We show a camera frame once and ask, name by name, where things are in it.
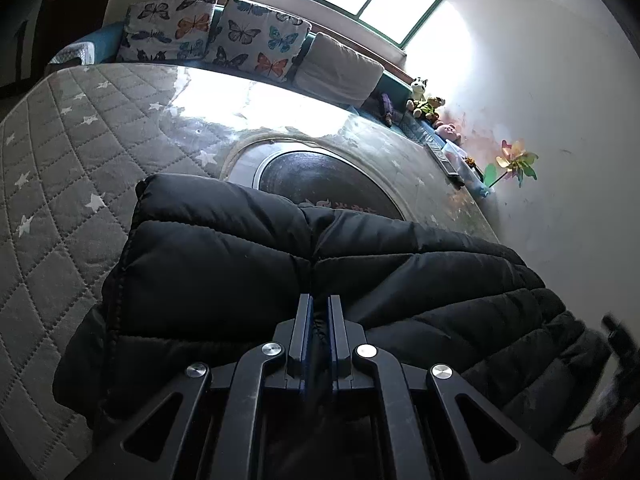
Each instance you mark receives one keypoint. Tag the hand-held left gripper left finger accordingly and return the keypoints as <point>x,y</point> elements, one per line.
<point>303,330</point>

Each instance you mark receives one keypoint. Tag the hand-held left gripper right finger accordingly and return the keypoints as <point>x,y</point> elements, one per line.
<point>337,330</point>

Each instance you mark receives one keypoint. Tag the black puffer jacket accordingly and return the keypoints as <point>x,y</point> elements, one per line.
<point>225,260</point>

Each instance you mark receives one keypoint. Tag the round dark mat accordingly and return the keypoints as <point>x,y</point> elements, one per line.
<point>325,175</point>

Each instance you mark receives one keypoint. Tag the colourful pinwheel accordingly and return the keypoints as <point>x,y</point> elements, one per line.
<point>517,162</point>

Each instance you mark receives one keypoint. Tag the clear plastic box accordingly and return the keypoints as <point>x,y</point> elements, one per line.
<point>470,172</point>

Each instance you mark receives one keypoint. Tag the pink plush toy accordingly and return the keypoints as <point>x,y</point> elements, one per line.
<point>447,134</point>

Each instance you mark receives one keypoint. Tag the purple plush toy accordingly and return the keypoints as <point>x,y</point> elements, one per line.
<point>387,107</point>

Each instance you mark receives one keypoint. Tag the yellow green plush toy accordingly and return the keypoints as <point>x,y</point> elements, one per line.
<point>425,107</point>

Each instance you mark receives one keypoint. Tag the plain grey pillow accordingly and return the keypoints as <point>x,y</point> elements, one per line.
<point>340,70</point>

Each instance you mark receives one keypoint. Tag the grey quilted star mattress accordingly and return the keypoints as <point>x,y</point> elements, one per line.
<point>60,185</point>

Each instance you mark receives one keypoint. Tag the butterfly print pillow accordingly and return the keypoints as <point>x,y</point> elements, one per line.
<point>165,30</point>
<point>260,40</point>

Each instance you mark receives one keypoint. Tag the blue bench cushion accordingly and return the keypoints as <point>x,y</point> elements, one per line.
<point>107,40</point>

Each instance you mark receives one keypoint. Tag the white blue quilted cloth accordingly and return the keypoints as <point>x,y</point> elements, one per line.
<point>72,52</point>

